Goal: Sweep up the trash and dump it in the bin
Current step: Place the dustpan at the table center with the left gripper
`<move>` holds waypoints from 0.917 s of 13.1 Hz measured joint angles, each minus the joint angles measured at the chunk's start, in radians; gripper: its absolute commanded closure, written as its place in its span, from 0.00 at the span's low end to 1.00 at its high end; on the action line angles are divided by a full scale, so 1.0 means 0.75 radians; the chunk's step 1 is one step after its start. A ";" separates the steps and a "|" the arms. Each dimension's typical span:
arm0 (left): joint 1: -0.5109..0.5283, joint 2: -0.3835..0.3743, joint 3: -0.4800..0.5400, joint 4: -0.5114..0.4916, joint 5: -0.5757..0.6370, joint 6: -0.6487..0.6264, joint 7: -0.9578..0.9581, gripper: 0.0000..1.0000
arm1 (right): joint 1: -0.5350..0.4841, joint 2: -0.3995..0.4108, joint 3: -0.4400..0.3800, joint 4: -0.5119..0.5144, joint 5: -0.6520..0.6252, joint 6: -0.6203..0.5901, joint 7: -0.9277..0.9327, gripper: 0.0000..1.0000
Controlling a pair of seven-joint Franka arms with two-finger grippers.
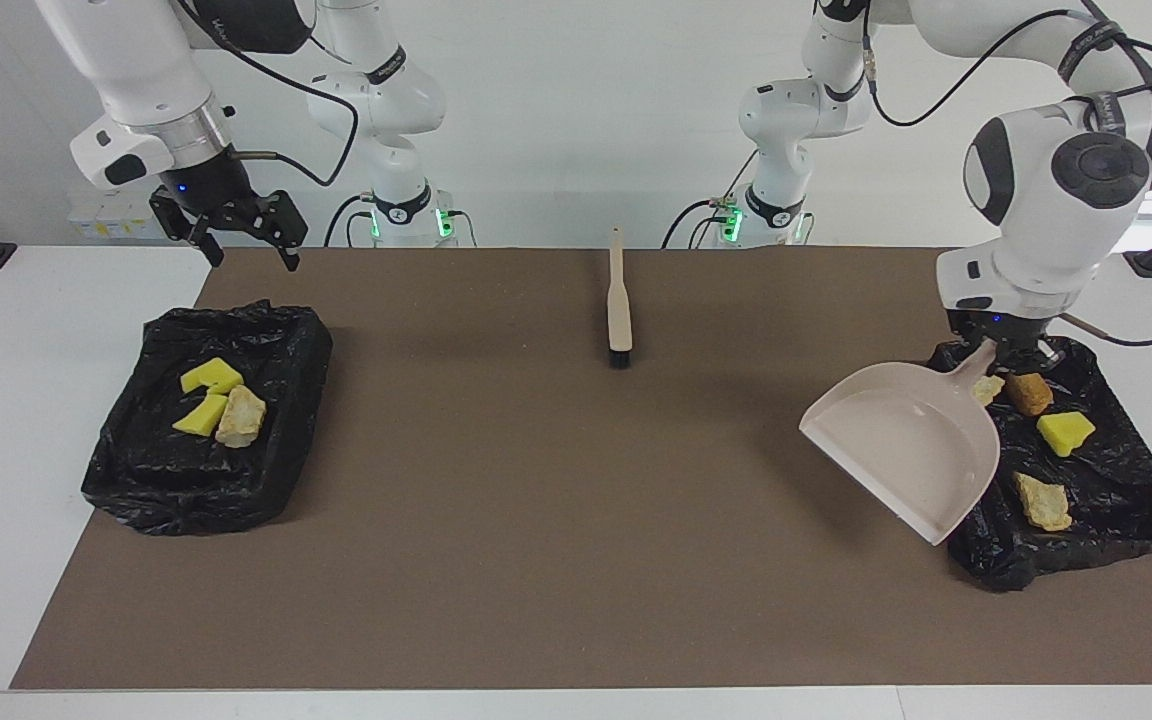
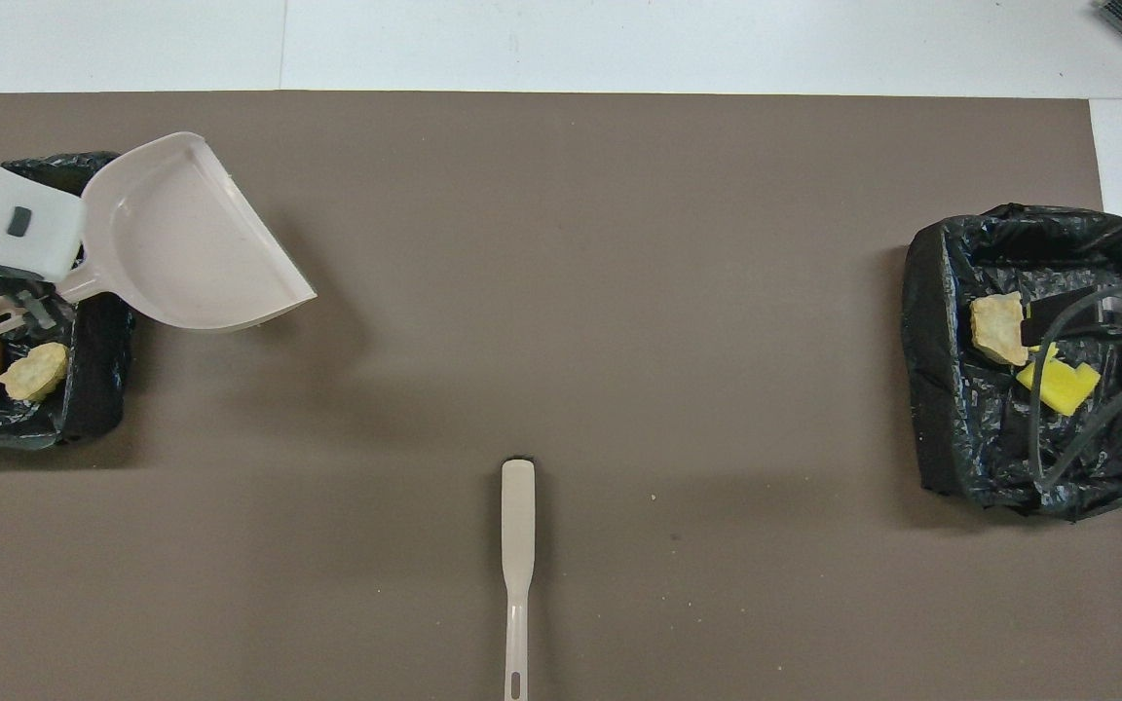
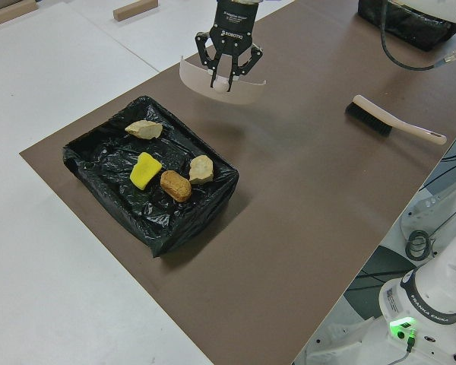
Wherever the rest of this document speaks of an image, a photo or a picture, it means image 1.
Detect brown fried nugget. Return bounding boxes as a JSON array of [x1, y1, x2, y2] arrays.
[[1005, 372, 1055, 417]]

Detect yellow wedge sponge piece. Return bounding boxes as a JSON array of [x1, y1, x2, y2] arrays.
[[1036, 410, 1098, 459]]

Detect yellow notched sponge piece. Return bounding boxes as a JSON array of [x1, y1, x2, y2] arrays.
[[180, 357, 246, 396]]

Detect beige plastic dustpan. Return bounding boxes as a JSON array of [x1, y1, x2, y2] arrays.
[[799, 338, 1003, 548]]

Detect small curved yellow sponge piece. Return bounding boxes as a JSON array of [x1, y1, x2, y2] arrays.
[[172, 393, 230, 438]]

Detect tan bread chunk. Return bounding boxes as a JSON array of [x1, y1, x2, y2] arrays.
[[215, 385, 268, 449]]

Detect orange striped bread piece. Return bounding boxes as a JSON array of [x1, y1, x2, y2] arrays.
[[1012, 472, 1075, 533]]

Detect beige hand brush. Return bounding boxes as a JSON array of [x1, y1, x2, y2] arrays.
[[606, 226, 635, 370]]

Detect black bag lined bin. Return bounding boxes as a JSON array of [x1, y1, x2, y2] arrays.
[[926, 335, 1152, 593], [81, 300, 334, 538]]

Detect brown table mat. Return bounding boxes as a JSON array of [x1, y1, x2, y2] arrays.
[[11, 247, 1152, 691]]

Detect black base power cable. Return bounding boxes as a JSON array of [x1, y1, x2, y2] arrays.
[[661, 195, 737, 249], [324, 193, 377, 248]]

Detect white wall socket boxes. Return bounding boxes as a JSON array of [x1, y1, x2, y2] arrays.
[[69, 192, 165, 241]]

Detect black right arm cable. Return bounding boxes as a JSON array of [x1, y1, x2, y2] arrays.
[[171, 0, 360, 189]]

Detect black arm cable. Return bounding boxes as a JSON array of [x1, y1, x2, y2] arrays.
[[861, 0, 1152, 349], [171, 0, 360, 189]]

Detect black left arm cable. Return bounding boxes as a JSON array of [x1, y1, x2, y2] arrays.
[[861, 0, 1152, 349]]

